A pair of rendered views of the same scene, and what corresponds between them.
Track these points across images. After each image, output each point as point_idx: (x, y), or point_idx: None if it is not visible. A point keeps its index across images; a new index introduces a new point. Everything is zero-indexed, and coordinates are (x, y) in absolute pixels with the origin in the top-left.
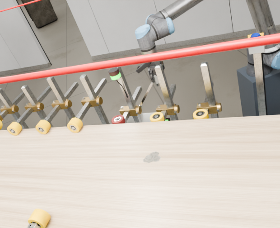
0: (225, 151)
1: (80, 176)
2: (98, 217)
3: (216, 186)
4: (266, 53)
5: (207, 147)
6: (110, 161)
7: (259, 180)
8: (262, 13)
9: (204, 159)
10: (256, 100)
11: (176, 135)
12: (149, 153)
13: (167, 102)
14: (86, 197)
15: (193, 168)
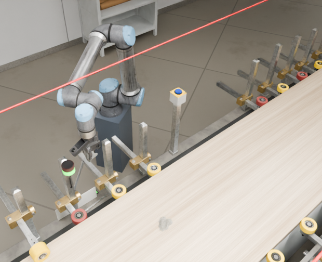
0: (205, 184)
1: None
2: None
3: (229, 210)
4: (132, 95)
5: (191, 190)
6: (132, 252)
7: (243, 190)
8: (133, 65)
9: (200, 198)
10: (120, 137)
11: (158, 194)
12: (157, 222)
13: (110, 172)
14: None
15: (202, 209)
